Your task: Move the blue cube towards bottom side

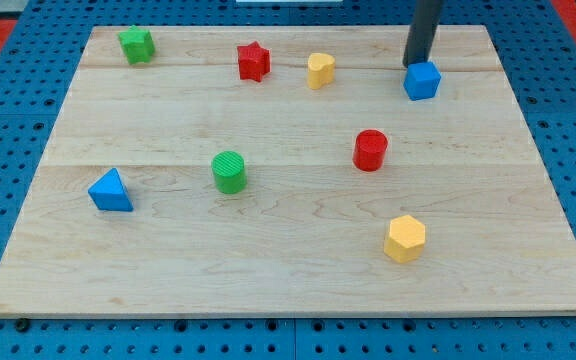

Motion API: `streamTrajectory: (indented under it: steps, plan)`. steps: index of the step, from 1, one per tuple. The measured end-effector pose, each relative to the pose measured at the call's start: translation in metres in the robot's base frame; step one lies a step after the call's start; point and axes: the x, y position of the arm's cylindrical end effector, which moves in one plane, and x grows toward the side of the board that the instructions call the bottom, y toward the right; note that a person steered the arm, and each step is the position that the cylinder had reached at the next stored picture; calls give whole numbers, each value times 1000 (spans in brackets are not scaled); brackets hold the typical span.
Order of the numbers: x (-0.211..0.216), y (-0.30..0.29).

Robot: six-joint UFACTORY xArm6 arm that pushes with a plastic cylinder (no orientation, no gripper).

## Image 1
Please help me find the green cylinder block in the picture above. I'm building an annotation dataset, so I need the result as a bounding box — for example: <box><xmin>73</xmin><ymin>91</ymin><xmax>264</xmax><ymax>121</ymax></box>
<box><xmin>211</xmin><ymin>151</ymin><xmax>247</xmax><ymax>194</ymax></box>

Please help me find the yellow hexagon block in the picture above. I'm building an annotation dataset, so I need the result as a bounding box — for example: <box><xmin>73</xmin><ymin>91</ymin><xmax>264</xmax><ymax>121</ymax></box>
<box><xmin>383</xmin><ymin>215</ymin><xmax>426</xmax><ymax>263</ymax></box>

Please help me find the light wooden board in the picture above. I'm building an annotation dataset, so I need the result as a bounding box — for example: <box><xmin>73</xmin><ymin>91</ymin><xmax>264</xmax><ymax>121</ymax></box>
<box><xmin>0</xmin><ymin>25</ymin><xmax>576</xmax><ymax>319</ymax></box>

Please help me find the blue triangle block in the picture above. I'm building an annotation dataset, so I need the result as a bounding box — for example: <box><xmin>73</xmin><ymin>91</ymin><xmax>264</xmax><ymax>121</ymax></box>
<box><xmin>88</xmin><ymin>168</ymin><xmax>133</xmax><ymax>212</ymax></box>

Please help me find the green star block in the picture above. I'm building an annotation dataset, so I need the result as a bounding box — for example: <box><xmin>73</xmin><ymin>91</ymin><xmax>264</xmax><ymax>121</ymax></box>
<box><xmin>118</xmin><ymin>25</ymin><xmax>155</xmax><ymax>65</ymax></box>

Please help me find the red star block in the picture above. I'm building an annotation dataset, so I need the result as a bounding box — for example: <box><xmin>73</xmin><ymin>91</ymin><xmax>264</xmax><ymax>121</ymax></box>
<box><xmin>237</xmin><ymin>41</ymin><xmax>271</xmax><ymax>82</ymax></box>

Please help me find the red cylinder block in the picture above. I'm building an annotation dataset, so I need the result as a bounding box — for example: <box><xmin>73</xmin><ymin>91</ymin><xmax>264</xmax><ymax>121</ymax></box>
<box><xmin>352</xmin><ymin>129</ymin><xmax>388</xmax><ymax>172</ymax></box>

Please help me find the blue cube block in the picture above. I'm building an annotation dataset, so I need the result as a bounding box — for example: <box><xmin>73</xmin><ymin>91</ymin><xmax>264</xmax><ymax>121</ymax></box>
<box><xmin>403</xmin><ymin>62</ymin><xmax>441</xmax><ymax>101</ymax></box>

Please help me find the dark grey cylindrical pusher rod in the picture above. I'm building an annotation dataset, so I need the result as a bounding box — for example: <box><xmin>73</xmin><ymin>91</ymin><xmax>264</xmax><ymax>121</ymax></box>
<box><xmin>402</xmin><ymin>0</ymin><xmax>444</xmax><ymax>68</ymax></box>

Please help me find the yellow heart block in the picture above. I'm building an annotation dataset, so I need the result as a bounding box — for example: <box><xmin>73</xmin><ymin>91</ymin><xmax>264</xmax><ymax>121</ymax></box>
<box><xmin>307</xmin><ymin>53</ymin><xmax>336</xmax><ymax>90</ymax></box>

